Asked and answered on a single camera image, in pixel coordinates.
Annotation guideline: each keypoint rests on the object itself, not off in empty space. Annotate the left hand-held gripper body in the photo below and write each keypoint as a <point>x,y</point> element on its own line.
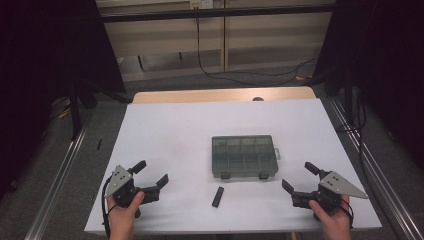
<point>121,190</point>

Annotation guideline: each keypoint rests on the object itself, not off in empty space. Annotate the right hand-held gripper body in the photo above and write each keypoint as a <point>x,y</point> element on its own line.
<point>328,186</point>

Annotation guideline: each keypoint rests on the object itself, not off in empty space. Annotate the grey transparent compartment box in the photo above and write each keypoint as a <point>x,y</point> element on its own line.
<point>245,156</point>

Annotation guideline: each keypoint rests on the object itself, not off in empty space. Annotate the small black stick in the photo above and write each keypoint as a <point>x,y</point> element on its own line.
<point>218,196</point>

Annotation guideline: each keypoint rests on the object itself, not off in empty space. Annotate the person's left hand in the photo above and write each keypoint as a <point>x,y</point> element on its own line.
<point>123,220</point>

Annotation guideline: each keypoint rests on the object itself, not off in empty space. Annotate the person's right hand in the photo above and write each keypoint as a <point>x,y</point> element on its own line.
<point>333,221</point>

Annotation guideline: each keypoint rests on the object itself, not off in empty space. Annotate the white table sheet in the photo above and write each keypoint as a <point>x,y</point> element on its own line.
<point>166,133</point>

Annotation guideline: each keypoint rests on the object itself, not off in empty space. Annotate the small black floor piece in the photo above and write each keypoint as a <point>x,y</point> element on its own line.
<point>99,144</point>

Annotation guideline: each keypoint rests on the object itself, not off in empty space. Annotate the black stand pole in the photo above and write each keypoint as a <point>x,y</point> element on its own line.
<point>75,116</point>

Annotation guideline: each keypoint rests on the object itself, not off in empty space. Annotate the black curtain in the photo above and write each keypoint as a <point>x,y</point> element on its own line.
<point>393,66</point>
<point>33,66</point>

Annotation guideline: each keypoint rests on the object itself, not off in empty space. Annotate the black horizontal bar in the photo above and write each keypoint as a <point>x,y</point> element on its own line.
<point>266,10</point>

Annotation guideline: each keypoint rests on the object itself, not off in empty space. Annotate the metal floor rail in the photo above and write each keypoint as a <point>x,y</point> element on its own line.
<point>383,186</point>
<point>56,186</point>

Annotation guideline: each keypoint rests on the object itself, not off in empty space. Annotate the wooden post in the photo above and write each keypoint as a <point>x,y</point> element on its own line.
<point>225,40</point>

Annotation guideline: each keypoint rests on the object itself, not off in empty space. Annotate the wall power socket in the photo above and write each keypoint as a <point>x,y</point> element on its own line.
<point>196,4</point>

